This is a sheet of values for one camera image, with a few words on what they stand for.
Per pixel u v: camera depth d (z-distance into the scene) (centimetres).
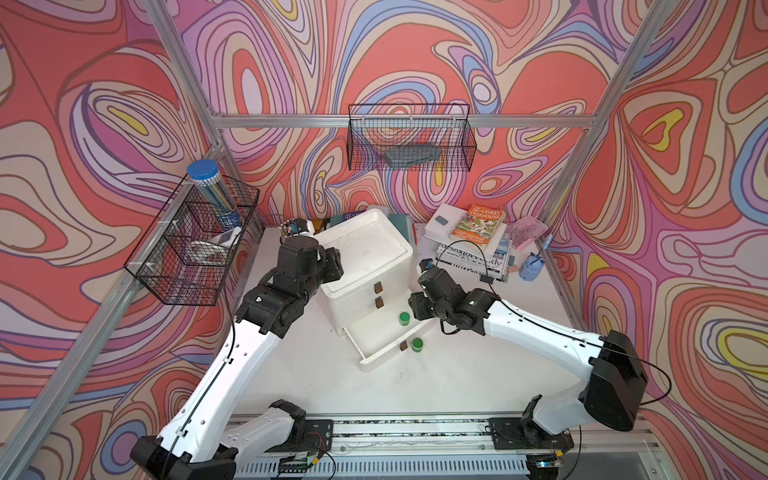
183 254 74
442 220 110
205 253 72
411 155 102
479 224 105
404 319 89
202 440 37
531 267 98
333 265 70
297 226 57
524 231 118
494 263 104
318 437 72
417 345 86
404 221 119
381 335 89
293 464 72
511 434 72
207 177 70
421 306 75
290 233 57
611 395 40
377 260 82
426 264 72
